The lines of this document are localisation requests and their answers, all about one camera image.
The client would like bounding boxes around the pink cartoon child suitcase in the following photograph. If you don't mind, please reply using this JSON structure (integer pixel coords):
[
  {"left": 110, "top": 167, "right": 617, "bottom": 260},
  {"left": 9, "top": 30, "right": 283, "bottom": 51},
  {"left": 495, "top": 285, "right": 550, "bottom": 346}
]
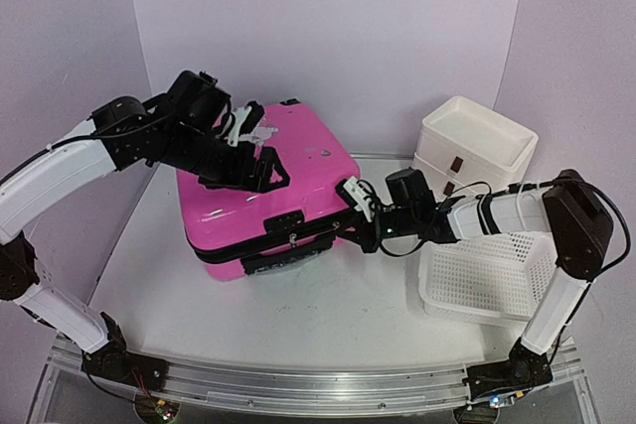
[{"left": 177, "top": 101, "right": 360, "bottom": 281}]

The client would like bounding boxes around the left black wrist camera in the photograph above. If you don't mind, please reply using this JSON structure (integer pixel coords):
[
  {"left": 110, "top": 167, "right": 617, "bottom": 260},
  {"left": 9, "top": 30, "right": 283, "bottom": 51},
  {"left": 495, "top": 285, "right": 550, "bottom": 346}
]
[{"left": 166, "top": 71, "right": 231, "bottom": 132}]

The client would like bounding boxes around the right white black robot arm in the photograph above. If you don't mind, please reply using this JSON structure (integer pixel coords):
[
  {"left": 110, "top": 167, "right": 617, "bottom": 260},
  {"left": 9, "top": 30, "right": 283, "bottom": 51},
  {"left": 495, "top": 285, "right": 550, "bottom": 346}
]
[{"left": 335, "top": 168, "right": 624, "bottom": 407}]

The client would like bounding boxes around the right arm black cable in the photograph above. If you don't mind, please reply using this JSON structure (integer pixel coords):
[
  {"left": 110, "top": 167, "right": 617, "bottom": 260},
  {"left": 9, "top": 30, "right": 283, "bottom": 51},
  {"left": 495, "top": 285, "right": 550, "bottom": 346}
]
[{"left": 377, "top": 180, "right": 636, "bottom": 291}]

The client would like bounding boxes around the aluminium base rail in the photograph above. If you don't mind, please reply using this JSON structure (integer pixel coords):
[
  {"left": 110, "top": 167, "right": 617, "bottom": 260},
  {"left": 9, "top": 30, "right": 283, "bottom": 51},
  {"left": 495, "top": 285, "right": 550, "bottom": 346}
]
[{"left": 47, "top": 334, "right": 590, "bottom": 415}]

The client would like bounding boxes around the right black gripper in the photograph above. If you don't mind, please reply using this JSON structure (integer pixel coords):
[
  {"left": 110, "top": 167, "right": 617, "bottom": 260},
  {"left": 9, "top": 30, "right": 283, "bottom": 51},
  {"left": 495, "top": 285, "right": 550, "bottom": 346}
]
[{"left": 334, "top": 208, "right": 416, "bottom": 255}]

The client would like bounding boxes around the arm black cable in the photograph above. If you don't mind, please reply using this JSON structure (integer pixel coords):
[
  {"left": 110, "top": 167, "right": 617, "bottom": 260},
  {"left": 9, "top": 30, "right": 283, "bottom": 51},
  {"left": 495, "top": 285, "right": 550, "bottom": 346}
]
[
  {"left": 377, "top": 180, "right": 636, "bottom": 291},
  {"left": 0, "top": 130, "right": 115, "bottom": 187}
]

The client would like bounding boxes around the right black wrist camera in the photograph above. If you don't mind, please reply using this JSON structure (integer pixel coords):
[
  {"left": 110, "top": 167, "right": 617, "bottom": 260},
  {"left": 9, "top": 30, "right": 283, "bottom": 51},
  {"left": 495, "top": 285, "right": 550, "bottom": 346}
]
[{"left": 385, "top": 168, "right": 436, "bottom": 211}]

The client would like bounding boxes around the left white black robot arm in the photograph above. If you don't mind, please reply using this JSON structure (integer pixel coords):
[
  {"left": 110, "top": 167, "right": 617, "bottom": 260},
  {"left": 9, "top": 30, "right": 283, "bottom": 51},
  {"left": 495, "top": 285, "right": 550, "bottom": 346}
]
[{"left": 1, "top": 91, "right": 290, "bottom": 390}]

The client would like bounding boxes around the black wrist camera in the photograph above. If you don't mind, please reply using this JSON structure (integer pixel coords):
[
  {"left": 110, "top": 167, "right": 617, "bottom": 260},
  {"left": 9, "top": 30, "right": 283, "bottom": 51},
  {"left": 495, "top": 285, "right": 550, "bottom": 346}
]
[
  {"left": 166, "top": 71, "right": 231, "bottom": 132},
  {"left": 385, "top": 168, "right": 436, "bottom": 211}
]

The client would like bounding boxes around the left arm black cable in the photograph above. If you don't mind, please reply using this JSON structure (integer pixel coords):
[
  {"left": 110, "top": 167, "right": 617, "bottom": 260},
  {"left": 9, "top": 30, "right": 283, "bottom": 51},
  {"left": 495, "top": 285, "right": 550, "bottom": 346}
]
[{"left": 0, "top": 130, "right": 115, "bottom": 187}]

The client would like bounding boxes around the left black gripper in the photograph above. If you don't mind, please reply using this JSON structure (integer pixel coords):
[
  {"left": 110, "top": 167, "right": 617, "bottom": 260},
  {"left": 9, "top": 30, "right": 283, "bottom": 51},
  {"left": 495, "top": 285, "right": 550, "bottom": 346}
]
[{"left": 159, "top": 123, "right": 290, "bottom": 194}]

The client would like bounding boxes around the white perforated plastic basket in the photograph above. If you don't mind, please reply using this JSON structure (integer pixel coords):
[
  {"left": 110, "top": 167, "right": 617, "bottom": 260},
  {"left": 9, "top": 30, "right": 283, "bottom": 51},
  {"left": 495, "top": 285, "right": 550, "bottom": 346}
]
[{"left": 418, "top": 232, "right": 557, "bottom": 327}]

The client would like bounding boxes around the white three-drawer storage cabinet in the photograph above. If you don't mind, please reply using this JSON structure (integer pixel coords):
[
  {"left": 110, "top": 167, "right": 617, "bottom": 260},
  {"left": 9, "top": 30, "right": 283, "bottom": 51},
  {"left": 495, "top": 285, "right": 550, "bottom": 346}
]
[{"left": 412, "top": 96, "right": 539, "bottom": 201}]

